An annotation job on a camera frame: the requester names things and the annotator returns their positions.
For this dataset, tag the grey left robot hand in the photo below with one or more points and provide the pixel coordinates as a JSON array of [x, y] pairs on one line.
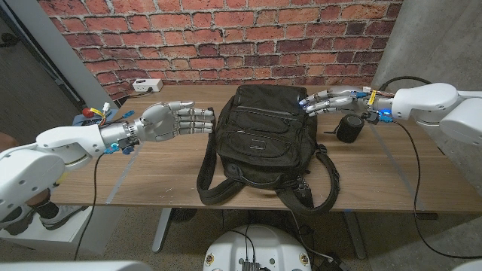
[[169, 120]]

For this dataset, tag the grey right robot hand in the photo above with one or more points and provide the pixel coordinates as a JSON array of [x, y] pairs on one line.
[[335, 99]]

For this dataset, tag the black backpack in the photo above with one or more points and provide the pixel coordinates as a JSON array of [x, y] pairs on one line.
[[263, 143]]

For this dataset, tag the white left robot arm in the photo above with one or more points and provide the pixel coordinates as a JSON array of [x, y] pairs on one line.
[[56, 158]]

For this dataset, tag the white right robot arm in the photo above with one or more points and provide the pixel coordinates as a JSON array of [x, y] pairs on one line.
[[433, 109]]

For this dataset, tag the white power strip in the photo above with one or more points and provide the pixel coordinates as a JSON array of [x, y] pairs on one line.
[[147, 85]]

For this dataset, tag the blue round stool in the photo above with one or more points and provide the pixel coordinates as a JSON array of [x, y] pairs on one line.
[[81, 119]]

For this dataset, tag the black ribbed round object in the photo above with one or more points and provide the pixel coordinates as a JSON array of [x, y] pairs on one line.
[[184, 215]]

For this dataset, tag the grey table leg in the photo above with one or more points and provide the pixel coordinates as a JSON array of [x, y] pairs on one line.
[[356, 237], [162, 229]]

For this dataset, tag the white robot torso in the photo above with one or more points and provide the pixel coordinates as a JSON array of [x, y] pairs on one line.
[[260, 244]]

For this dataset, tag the person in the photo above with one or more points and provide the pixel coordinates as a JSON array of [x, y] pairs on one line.
[[45, 214]]

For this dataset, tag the brick wall backdrop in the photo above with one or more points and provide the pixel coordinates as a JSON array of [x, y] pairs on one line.
[[226, 37]]

